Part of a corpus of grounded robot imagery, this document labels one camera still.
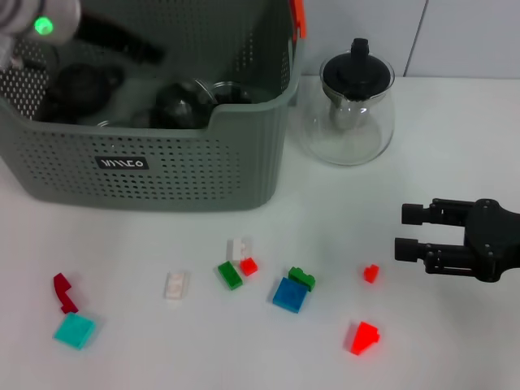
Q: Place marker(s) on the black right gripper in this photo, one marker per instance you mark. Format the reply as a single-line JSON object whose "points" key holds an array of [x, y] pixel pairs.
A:
{"points": [[491, 239]]}

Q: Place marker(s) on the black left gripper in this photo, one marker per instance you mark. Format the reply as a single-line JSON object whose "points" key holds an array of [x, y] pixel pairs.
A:
{"points": [[103, 30]]}

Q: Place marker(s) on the dark red curved brick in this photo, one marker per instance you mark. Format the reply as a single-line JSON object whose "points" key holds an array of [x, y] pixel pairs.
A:
{"points": [[63, 290]]}

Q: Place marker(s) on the teal brick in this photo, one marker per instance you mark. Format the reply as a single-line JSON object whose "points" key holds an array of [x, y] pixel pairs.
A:
{"points": [[75, 331]]}

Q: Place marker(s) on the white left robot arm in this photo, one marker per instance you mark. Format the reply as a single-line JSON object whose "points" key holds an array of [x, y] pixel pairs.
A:
{"points": [[24, 12]]}

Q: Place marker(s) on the grey-green perforated storage bin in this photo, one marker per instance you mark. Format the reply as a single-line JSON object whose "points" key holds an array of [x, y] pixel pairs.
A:
{"points": [[162, 178]]}

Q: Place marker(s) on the small red brick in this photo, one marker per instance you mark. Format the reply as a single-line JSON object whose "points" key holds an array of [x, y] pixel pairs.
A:
{"points": [[371, 273], [248, 267]]}

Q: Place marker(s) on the black clay teapot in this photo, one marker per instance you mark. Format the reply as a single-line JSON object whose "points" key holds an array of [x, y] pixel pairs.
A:
{"points": [[81, 87]]}

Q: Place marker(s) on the clear glass teapot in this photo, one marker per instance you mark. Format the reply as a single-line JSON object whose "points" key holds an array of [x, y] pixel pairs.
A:
{"points": [[349, 146]]}

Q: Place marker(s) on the red slope brick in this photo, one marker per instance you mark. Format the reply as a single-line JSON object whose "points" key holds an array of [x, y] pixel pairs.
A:
{"points": [[363, 339]]}

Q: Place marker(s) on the dark green studded brick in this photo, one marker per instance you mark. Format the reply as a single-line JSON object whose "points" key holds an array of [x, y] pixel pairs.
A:
{"points": [[302, 278]]}

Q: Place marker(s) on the steel tea strainer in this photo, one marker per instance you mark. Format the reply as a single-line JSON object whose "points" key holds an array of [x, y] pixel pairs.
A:
{"points": [[345, 115]]}

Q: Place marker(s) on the blue square brick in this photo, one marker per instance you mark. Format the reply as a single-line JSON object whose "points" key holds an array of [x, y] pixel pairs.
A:
{"points": [[289, 295]]}

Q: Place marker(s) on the black teapot lid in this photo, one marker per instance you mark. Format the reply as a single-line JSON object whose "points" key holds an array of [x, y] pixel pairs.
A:
{"points": [[357, 75]]}

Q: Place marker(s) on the white tall brick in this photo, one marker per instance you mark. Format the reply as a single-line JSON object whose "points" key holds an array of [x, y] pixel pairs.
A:
{"points": [[239, 248]]}

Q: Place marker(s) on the green flat brick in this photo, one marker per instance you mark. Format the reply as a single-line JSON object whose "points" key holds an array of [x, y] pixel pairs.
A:
{"points": [[230, 276]]}

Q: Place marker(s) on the white flat plate brick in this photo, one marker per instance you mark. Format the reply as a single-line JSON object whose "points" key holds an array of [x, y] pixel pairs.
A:
{"points": [[176, 286]]}

